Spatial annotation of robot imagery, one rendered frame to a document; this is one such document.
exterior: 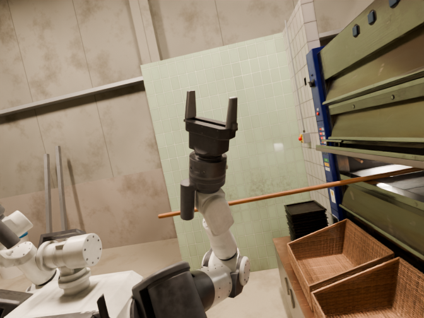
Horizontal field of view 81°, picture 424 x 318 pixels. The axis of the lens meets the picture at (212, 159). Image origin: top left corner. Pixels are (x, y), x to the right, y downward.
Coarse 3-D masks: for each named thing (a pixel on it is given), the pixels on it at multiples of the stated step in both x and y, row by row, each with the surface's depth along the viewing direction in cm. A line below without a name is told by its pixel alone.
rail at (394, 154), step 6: (318, 144) 184; (342, 150) 143; (348, 150) 136; (354, 150) 129; (360, 150) 123; (366, 150) 118; (372, 150) 113; (390, 156) 101; (396, 156) 97; (402, 156) 94; (408, 156) 90; (414, 156) 87; (420, 156) 85
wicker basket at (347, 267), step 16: (336, 224) 186; (352, 224) 175; (304, 240) 189; (320, 240) 188; (336, 240) 187; (352, 240) 175; (368, 240) 154; (304, 256) 190; (320, 256) 189; (336, 256) 186; (352, 256) 174; (368, 256) 154; (384, 256) 132; (304, 272) 174; (320, 272) 171; (336, 272) 167; (352, 272) 134; (304, 288) 151; (352, 304) 136
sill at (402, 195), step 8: (344, 176) 181; (352, 176) 174; (360, 184) 160; (368, 184) 150; (376, 184) 145; (384, 184) 142; (384, 192) 135; (392, 192) 128; (400, 192) 125; (408, 192) 122; (400, 200) 123; (408, 200) 117; (416, 200) 111
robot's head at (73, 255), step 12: (72, 240) 51; (84, 240) 51; (96, 240) 54; (48, 252) 51; (60, 252) 51; (72, 252) 50; (84, 252) 50; (96, 252) 53; (48, 264) 51; (60, 264) 51; (72, 264) 50; (84, 264) 50; (60, 276) 52; (72, 276) 51; (84, 276) 52
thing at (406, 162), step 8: (328, 152) 164; (336, 152) 151; (344, 152) 140; (352, 152) 132; (400, 152) 120; (376, 160) 110; (384, 160) 104; (392, 160) 99; (400, 160) 95; (408, 160) 90; (416, 160) 87
